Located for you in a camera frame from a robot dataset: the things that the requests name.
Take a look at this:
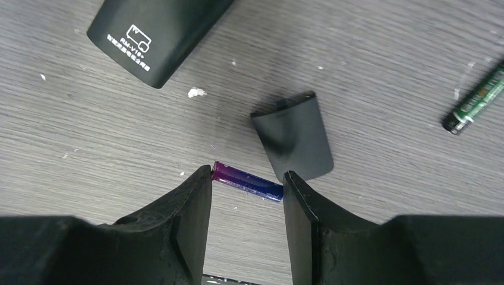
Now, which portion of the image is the green battery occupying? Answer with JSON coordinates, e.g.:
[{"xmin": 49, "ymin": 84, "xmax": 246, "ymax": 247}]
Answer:
[{"xmin": 442, "ymin": 61, "xmax": 503, "ymax": 135}]

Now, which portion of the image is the black battery cover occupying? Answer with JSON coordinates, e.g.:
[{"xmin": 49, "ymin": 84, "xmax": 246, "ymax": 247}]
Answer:
[{"xmin": 250, "ymin": 91, "xmax": 334, "ymax": 181}]

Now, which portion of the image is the blue purple battery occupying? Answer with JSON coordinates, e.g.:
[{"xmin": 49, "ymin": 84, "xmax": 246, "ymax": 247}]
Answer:
[{"xmin": 212, "ymin": 161, "xmax": 284, "ymax": 202}]

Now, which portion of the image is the black remote with buttons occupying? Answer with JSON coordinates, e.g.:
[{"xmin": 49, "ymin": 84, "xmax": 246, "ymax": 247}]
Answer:
[{"xmin": 87, "ymin": 0, "xmax": 233, "ymax": 88}]

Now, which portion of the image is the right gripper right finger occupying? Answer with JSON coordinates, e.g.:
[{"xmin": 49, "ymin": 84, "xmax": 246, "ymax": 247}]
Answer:
[{"xmin": 283, "ymin": 171, "xmax": 503, "ymax": 284}]

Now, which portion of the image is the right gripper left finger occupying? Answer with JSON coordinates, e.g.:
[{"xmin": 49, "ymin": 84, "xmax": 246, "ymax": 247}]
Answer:
[{"xmin": 1, "ymin": 165, "xmax": 212, "ymax": 284}]

